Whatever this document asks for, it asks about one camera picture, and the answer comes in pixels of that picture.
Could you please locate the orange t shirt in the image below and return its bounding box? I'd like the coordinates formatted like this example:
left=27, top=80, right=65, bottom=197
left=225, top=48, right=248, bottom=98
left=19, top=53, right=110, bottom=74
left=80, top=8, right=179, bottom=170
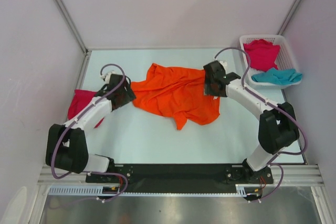
left=131, top=63, right=220, bottom=130

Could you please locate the white plastic basket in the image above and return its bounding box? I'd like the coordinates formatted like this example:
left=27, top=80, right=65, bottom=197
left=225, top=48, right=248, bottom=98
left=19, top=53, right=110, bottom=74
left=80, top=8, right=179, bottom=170
left=239, top=35, right=300, bottom=90

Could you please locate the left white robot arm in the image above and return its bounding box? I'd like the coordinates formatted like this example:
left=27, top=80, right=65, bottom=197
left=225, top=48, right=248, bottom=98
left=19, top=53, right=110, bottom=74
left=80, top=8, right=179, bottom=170
left=45, top=73, right=136, bottom=182

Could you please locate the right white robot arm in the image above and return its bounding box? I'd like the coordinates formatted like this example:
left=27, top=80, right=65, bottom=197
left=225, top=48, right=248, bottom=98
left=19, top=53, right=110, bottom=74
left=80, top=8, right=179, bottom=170
left=203, top=60, right=300, bottom=183

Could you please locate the folded crimson t shirt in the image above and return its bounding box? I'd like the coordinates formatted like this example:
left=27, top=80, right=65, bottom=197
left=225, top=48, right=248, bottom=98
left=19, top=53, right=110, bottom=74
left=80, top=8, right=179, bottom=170
left=67, top=89, right=104, bottom=128

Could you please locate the crimson t shirt in basket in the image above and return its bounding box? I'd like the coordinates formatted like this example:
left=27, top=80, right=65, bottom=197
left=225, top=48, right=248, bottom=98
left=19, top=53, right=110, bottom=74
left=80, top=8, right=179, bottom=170
left=243, top=39, right=280, bottom=72

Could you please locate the teal t shirt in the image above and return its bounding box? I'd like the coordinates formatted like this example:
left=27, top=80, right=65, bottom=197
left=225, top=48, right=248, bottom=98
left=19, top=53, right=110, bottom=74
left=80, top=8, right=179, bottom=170
left=251, top=68, right=302, bottom=86

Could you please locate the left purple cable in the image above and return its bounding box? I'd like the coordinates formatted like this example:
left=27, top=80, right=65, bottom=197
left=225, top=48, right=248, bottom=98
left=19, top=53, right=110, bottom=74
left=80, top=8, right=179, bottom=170
left=51, top=63, right=129, bottom=204

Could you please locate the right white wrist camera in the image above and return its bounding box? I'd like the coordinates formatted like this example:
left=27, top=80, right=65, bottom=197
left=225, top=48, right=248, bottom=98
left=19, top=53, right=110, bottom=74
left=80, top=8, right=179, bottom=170
left=218, top=60, right=228, bottom=69

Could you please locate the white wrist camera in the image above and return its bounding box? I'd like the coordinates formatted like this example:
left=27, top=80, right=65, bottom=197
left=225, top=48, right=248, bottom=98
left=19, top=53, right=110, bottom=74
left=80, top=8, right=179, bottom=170
left=100, top=71, right=116, bottom=83
left=218, top=60, right=228, bottom=69

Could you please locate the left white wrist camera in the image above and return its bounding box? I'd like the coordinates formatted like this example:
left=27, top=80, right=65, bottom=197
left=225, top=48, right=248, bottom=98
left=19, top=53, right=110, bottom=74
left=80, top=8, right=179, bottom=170
left=100, top=71, right=116, bottom=83

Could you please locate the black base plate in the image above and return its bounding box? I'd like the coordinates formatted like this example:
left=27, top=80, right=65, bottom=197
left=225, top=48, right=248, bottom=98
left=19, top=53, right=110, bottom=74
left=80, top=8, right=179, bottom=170
left=86, top=163, right=274, bottom=194

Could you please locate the aluminium frame rail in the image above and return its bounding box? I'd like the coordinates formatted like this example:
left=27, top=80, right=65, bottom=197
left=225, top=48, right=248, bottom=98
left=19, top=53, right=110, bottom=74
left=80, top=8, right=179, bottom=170
left=37, top=165, right=323, bottom=200

